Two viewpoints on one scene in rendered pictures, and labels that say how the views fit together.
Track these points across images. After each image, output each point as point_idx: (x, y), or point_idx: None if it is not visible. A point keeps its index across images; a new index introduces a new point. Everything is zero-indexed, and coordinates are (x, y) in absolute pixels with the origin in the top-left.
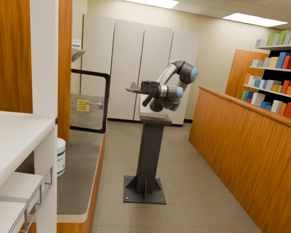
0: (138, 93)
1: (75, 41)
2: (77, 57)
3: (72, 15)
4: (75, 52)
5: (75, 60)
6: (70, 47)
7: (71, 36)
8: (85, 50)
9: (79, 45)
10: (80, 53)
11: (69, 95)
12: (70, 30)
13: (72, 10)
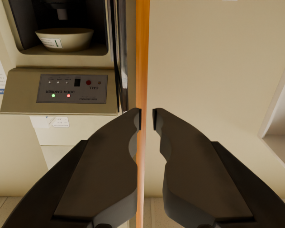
0: (274, 199)
1: (53, 118)
2: (35, 91)
3: (139, 156)
4: (116, 106)
5: (21, 78)
6: (144, 114)
7: (143, 131)
8: (19, 115)
9: (46, 118)
10: (47, 103)
11: (149, 3)
12: (145, 138)
13: (137, 162)
